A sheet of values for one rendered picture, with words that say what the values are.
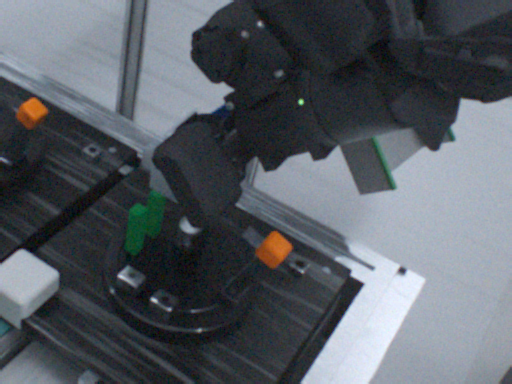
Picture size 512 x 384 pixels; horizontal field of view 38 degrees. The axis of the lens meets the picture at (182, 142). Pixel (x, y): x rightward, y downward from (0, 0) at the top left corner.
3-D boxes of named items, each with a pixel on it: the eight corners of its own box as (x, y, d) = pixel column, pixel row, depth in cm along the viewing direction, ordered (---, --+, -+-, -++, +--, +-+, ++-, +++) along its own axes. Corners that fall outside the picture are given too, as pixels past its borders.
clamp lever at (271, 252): (249, 288, 64) (294, 245, 58) (237, 303, 62) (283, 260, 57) (218, 259, 64) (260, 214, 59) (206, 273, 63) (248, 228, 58)
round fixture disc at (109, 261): (283, 273, 69) (288, 259, 68) (203, 376, 60) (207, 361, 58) (161, 202, 74) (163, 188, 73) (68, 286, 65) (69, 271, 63)
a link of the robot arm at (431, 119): (477, 94, 47) (405, -15, 44) (463, 160, 44) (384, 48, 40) (381, 118, 52) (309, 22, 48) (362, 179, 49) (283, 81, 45)
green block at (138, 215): (142, 248, 67) (148, 208, 63) (134, 256, 66) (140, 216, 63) (132, 242, 67) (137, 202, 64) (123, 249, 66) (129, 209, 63)
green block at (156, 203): (160, 231, 69) (167, 192, 65) (153, 239, 68) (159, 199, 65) (150, 225, 69) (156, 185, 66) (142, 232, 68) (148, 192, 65)
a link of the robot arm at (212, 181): (405, 84, 56) (371, 9, 54) (290, 217, 43) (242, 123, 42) (314, 109, 61) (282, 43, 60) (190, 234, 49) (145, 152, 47)
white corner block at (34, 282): (59, 302, 66) (61, 271, 63) (23, 335, 63) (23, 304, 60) (20, 275, 67) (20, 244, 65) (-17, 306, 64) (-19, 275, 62)
